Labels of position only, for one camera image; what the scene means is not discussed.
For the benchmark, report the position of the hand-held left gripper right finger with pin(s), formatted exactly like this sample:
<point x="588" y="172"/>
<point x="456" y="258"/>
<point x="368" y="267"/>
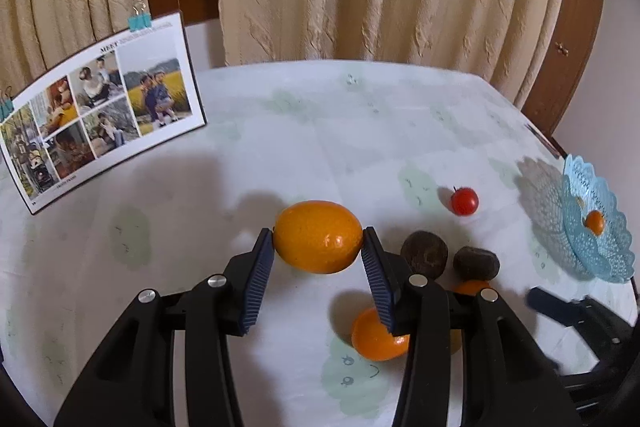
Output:
<point x="376" y="287"/>

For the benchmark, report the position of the teal binder clip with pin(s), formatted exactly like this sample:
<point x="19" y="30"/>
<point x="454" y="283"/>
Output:
<point x="140" y="21"/>
<point x="5" y="107"/>

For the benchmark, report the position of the metal door knob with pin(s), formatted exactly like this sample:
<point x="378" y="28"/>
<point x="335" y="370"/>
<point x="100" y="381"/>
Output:
<point x="562" y="49"/>

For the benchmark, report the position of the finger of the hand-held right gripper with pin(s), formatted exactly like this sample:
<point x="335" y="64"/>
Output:
<point x="552" y="305"/>
<point x="597" y="384"/>

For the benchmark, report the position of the brown wooden door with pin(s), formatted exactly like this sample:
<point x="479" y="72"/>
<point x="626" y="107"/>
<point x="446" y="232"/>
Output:
<point x="575" y="7"/>

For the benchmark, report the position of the photo collage board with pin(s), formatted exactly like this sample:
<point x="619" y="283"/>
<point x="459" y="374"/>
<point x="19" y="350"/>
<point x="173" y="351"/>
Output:
<point x="100" y="107"/>

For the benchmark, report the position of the orange mandarin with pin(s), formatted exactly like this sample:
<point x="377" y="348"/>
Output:
<point x="467" y="288"/>
<point x="595" y="223"/>
<point x="370" y="337"/>

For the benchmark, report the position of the round dark passion fruit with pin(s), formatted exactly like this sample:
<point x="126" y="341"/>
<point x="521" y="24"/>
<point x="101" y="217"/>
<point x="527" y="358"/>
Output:
<point x="424" y="252"/>

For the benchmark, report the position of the oval orange citrus fruit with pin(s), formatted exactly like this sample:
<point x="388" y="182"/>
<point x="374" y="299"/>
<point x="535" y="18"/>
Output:
<point x="315" y="234"/>

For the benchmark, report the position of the wrinkled brown passion fruit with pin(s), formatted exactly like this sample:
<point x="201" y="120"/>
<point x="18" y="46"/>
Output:
<point x="475" y="263"/>

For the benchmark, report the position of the wooden window sill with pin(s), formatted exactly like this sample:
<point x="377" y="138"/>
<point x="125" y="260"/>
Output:
<point x="182" y="2"/>

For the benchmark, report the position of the light blue lattice basket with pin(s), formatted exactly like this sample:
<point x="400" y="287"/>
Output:
<point x="610" y="252"/>

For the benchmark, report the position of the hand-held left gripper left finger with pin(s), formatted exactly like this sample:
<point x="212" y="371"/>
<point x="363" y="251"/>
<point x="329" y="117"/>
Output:
<point x="257" y="287"/>

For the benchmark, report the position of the pale printed tablecloth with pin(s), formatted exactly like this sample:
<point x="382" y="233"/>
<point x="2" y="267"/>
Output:
<point x="300" y="132"/>

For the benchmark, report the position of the small red cherry tomato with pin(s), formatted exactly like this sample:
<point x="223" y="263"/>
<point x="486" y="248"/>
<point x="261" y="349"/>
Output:
<point x="465" y="202"/>

